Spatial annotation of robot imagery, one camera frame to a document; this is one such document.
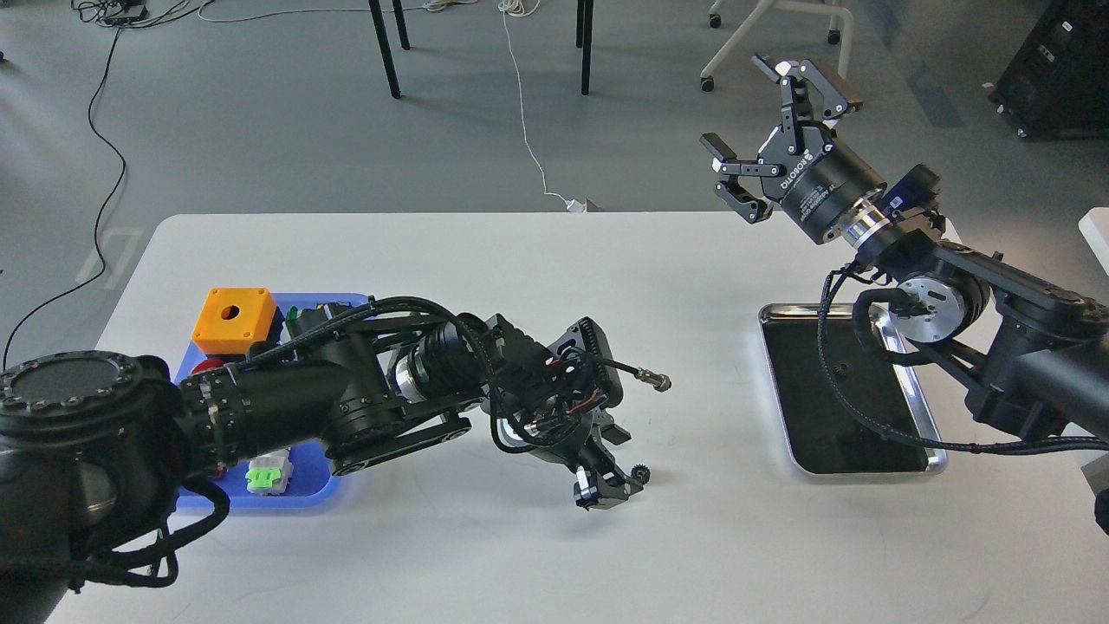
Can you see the green push button switch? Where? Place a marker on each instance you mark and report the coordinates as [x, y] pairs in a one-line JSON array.
[[316, 313]]

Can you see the black table leg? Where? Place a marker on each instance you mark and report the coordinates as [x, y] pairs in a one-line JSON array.
[[584, 43], [399, 14], [384, 48]]

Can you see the silver green indicator switch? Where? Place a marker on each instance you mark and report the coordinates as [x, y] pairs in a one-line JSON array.
[[270, 473]]

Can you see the orange button box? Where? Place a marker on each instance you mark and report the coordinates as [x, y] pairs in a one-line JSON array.
[[232, 319]]

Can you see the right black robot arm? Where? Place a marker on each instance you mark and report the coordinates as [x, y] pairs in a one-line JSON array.
[[1030, 355]]

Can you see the black table leg left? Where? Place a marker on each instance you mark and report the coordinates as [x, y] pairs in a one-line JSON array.
[[384, 48]]

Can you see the white table corner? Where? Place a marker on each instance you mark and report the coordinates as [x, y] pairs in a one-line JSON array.
[[1094, 228]]

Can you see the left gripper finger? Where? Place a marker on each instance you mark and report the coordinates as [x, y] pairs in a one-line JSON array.
[[618, 488], [588, 490]]

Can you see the silver metal tray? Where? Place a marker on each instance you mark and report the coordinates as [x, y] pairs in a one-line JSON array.
[[824, 440]]

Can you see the white wheeled chair base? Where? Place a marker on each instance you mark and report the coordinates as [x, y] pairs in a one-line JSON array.
[[769, 21]]

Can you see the blue plastic tray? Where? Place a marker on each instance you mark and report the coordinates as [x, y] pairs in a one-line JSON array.
[[310, 482]]

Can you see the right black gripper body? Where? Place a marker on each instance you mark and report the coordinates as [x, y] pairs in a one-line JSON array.
[[820, 180]]

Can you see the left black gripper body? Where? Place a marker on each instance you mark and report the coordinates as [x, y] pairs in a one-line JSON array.
[[582, 443]]

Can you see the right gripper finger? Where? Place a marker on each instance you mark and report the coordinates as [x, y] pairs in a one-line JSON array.
[[812, 95], [730, 168]]

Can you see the black table leg rear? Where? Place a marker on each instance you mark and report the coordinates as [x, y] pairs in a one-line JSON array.
[[399, 14]]

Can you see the red emergency stop button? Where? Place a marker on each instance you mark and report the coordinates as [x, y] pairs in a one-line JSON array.
[[207, 364]]

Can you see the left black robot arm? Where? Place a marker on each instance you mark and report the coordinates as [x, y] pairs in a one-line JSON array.
[[108, 462]]

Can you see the black equipment case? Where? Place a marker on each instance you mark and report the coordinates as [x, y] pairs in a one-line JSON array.
[[1055, 86]]

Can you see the black table leg right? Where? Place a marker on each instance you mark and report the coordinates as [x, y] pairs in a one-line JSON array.
[[584, 43]]

